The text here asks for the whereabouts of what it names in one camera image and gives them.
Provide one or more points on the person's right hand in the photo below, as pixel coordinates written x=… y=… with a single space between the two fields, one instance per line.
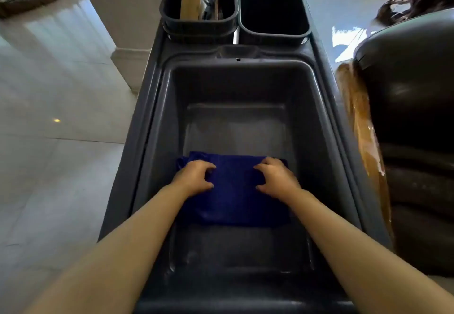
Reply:
x=282 y=182

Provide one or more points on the person's right forearm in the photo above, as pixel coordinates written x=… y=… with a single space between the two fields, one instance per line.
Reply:
x=354 y=250

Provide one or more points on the grey plastic cleaning cart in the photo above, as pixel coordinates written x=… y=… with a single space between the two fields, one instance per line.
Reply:
x=234 y=111

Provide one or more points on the person's right thumb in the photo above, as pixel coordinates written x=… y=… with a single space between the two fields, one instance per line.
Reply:
x=262 y=188

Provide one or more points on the dark grey bin with tools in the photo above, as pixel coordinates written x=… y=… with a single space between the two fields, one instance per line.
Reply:
x=198 y=25

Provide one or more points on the person's left hand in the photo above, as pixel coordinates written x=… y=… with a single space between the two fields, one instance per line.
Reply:
x=191 y=179

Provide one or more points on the person's left forearm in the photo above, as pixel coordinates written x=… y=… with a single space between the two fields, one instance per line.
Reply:
x=117 y=253

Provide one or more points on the plastic-wrapped wooden panel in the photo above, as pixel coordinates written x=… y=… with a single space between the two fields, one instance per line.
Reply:
x=361 y=119

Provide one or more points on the white pillar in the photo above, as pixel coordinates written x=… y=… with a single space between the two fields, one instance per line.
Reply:
x=124 y=16

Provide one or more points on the empty dark grey bin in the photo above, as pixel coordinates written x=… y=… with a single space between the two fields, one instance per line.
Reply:
x=273 y=9

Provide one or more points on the person's left thumb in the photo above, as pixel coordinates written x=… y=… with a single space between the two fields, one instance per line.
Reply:
x=207 y=185

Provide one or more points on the black leather armchair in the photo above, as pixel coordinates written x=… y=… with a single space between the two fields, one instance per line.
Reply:
x=415 y=129

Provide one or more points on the blue cloth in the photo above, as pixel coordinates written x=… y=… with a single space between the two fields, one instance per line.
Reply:
x=234 y=193

